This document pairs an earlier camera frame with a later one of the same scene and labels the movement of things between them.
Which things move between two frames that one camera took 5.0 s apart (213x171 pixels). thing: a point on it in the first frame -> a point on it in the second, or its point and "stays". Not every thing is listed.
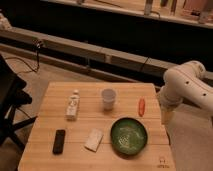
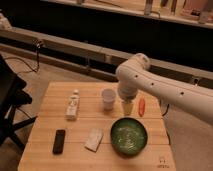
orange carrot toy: [141, 107] stays
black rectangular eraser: [58, 141] stays
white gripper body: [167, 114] -> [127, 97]
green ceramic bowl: [128, 136] stays
